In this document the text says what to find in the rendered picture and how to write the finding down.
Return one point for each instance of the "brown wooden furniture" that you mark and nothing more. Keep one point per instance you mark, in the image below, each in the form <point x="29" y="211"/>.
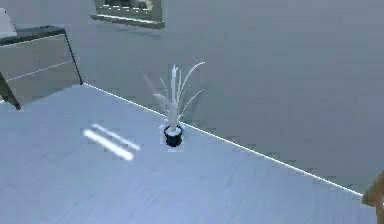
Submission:
<point x="376" y="196"/>

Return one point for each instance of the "white plant in black pot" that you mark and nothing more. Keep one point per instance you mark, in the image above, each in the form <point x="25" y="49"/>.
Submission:
<point x="173" y="116"/>

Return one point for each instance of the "grey chest of drawers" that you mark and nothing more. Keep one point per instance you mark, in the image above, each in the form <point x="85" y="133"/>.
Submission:
<point x="36" y="66"/>

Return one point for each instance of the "white flat object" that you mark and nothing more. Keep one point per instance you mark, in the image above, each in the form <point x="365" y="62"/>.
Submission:
<point x="6" y="25"/>

